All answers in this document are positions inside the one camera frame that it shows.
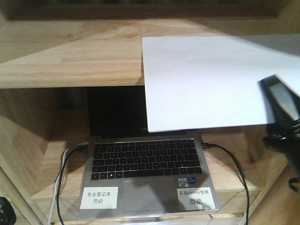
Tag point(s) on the silver laptop black keyboard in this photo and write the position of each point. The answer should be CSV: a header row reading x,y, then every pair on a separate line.
x,y
148,168

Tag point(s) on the wooden shelf desk unit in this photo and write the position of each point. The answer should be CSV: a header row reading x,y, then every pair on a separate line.
x,y
45,46

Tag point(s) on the white laptop label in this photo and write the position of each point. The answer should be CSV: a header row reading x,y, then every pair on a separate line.
x,y
199,198
99,198

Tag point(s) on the white left laptop label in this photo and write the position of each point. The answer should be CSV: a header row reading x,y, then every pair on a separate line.
x,y
99,198

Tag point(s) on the white right laptop label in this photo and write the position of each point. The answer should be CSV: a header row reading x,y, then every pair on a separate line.
x,y
199,198

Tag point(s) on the white paper sheet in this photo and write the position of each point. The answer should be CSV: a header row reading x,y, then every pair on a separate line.
x,y
212,81

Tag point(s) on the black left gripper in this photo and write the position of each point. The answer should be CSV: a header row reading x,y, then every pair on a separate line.
x,y
7,213

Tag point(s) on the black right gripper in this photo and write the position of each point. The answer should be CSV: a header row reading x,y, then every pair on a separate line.
x,y
282,109

